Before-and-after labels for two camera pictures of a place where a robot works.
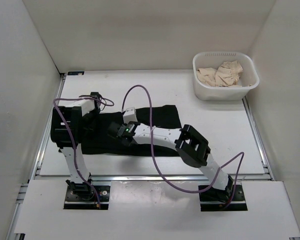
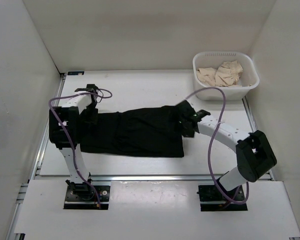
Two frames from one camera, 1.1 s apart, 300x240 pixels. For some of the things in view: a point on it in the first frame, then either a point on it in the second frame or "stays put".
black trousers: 95,139 stays put
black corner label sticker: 81,73 stays put
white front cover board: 156,210 stays put
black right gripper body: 125,144 -> 182,129
